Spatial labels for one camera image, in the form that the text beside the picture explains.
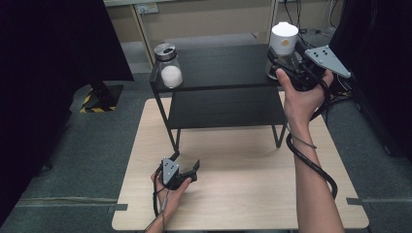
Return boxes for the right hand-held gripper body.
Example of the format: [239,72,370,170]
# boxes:
[267,40,353,92]

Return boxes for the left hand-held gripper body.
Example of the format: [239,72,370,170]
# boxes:
[157,156,199,191]

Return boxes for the white cup with grey base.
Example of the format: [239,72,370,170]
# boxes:
[264,20,300,81]

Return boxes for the black two-tier shelf rack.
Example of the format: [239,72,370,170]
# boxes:
[149,32,306,153]

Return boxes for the glass jar with silver lid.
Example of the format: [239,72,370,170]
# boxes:
[153,42,185,89]

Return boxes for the person's left hand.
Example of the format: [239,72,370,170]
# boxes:
[150,171,193,225]

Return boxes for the person's right hand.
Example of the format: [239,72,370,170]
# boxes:
[275,68,335,131]

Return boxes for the black stand base striped tape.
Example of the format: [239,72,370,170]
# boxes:
[329,77,354,99]
[79,79,124,115]

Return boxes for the grey floor tape piece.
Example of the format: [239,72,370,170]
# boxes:
[107,203,129,214]
[345,197,373,211]

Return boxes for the beige wooden cabinet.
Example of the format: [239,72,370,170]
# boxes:
[102,0,280,70]

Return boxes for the black floor cables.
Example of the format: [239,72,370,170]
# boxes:
[278,0,345,50]

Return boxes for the left hand-held gripper cable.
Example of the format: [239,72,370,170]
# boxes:
[144,164,171,233]

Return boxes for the hand-held gripper cable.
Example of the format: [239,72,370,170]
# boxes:
[144,164,171,233]
[285,72,353,200]

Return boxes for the right hand-held gripper cable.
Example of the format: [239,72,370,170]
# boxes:
[285,72,353,200]

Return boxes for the white wall socket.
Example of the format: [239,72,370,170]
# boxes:
[135,2,160,16]

